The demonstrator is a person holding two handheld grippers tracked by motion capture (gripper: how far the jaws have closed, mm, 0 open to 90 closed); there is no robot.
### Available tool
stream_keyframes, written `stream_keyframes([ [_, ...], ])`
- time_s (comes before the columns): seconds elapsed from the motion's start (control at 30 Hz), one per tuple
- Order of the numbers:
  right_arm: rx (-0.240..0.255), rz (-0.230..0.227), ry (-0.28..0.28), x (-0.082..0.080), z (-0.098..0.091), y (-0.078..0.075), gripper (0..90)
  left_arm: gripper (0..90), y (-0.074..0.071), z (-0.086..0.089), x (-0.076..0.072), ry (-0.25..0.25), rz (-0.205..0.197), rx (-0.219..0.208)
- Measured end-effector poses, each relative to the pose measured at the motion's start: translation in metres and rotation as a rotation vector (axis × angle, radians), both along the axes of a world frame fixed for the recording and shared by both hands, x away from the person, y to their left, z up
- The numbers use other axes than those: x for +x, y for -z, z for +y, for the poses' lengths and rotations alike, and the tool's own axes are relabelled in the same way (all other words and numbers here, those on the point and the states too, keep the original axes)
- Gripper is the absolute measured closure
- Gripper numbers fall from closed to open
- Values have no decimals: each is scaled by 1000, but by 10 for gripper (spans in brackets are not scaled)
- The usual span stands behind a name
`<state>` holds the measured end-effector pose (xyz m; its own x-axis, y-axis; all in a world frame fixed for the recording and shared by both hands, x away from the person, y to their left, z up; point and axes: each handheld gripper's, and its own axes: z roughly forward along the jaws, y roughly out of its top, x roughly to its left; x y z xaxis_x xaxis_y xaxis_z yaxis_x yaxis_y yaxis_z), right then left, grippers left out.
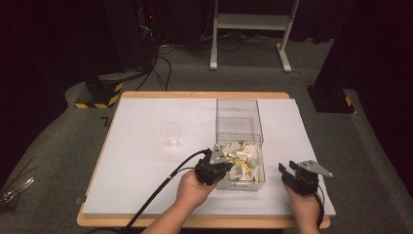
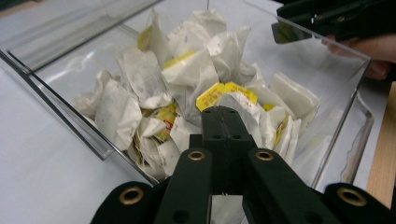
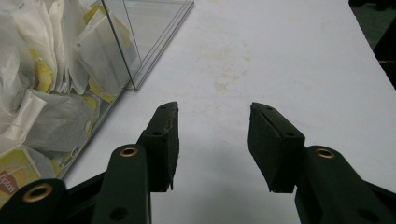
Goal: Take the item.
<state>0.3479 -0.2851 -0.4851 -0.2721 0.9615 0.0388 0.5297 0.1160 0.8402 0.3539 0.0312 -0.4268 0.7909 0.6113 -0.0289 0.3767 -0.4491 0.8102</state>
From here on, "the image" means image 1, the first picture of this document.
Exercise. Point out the person's right hand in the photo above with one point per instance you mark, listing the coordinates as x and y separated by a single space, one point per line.
303 208

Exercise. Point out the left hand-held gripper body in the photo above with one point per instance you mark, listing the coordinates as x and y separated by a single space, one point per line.
211 169

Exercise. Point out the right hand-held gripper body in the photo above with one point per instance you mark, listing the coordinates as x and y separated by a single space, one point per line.
307 177

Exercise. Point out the person's left hand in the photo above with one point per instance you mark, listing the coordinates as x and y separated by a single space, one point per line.
192 190

